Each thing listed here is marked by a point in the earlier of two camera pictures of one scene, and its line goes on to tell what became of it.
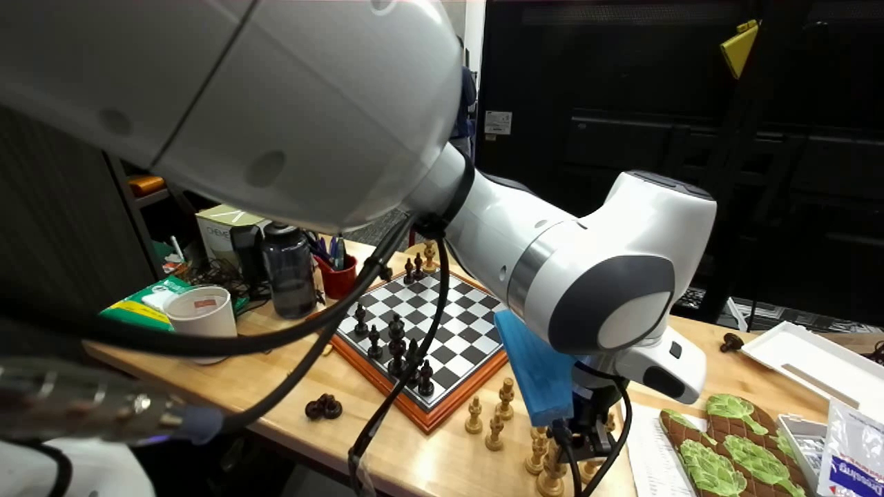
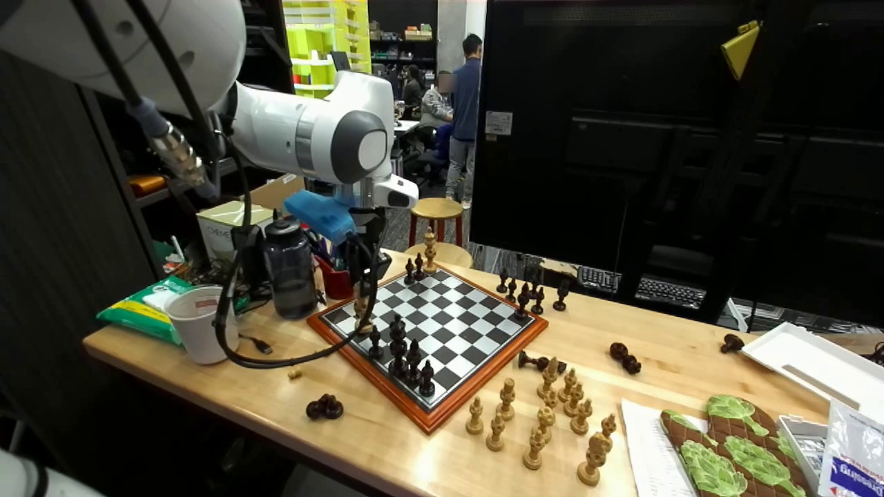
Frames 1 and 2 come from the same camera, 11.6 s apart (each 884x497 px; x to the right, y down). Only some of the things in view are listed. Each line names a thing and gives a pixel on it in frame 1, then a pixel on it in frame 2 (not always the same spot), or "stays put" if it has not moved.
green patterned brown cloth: x=734 y=452 stays put
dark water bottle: x=289 y=255 stays put
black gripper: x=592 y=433 → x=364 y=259
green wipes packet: x=150 y=304 stays put
